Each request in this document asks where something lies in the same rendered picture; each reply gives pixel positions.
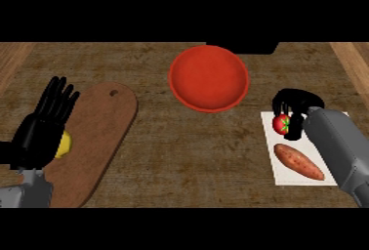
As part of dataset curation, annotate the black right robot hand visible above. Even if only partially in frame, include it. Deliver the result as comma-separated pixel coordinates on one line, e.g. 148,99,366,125
272,88,328,142

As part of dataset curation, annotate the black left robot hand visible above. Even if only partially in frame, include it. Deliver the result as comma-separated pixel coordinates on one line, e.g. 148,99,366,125
0,75,83,171

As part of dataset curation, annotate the red tomato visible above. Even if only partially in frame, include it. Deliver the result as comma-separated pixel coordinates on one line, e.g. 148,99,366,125
272,113,292,136

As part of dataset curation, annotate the red bowl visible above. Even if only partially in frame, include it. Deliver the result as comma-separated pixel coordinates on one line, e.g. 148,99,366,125
167,45,251,114

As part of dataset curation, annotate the white placemat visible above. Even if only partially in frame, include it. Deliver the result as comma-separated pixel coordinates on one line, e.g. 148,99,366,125
260,111,350,187

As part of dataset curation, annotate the yellow lemon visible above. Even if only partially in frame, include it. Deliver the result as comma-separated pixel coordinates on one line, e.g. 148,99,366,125
53,130,74,159

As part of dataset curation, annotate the brown wooden cutting board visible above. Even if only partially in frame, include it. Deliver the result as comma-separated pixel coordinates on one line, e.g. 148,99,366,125
19,81,140,209

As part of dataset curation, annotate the orange sweet potato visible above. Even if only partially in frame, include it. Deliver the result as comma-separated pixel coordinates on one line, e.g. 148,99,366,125
273,143,326,182

